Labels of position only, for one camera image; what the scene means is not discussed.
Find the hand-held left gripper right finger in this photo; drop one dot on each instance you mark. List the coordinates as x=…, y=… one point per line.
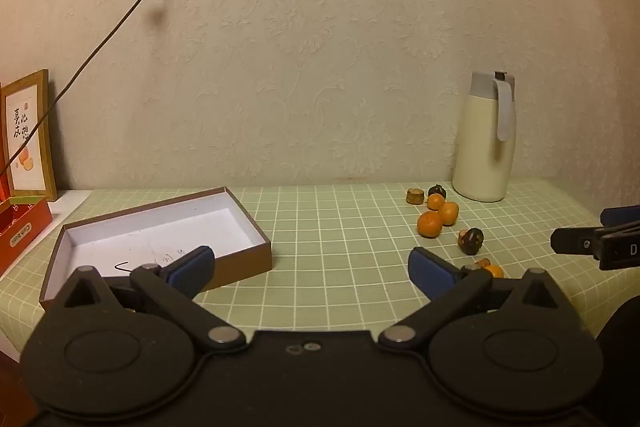
x=431, y=270

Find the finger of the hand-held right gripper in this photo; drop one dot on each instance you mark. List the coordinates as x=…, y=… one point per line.
x=575, y=241
x=622, y=215

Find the wooden picture frame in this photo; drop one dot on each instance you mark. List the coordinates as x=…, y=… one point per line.
x=30, y=142

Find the dark mangosteen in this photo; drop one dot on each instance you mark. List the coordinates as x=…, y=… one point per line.
x=437, y=191
x=471, y=241

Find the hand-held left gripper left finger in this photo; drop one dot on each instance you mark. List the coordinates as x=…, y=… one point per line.
x=192, y=268

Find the small orange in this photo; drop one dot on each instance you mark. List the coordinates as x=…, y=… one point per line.
x=449, y=213
x=430, y=225
x=495, y=271
x=434, y=202

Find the red gift box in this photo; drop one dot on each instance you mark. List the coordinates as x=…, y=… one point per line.
x=22, y=227

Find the small tan fruit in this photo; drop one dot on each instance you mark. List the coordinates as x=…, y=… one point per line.
x=481, y=263

